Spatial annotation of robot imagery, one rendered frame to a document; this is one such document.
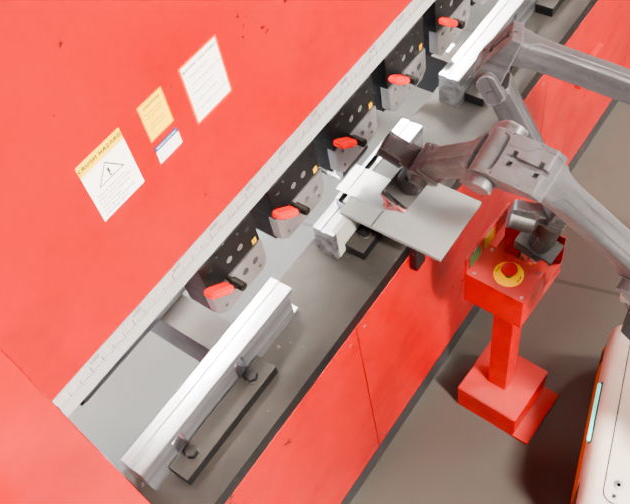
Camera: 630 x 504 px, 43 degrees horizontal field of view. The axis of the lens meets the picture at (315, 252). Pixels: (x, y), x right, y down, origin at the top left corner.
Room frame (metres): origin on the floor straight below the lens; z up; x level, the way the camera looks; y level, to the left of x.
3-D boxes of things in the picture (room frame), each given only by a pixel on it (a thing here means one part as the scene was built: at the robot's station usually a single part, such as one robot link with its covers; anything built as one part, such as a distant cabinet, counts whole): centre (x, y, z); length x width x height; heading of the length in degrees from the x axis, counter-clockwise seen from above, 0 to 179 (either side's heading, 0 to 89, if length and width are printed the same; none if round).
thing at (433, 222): (1.10, -0.23, 1.00); 0.26 x 0.18 x 0.01; 43
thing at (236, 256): (0.91, 0.18, 1.23); 0.15 x 0.09 x 0.17; 133
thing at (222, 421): (0.75, 0.27, 0.89); 0.30 x 0.05 x 0.03; 133
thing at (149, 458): (0.83, 0.27, 0.92); 0.50 x 0.06 x 0.10; 133
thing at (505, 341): (1.03, -0.47, 0.39); 0.06 x 0.06 x 0.54; 41
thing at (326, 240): (1.24, -0.17, 0.92); 0.39 x 0.06 x 0.10; 133
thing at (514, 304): (1.03, -0.47, 0.75); 0.20 x 0.16 x 0.18; 131
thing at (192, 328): (1.17, 0.46, 0.81); 0.64 x 0.08 x 0.14; 43
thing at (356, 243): (1.19, -0.20, 0.89); 0.30 x 0.05 x 0.03; 133
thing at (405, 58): (1.32, -0.26, 1.23); 0.15 x 0.09 x 0.17; 133
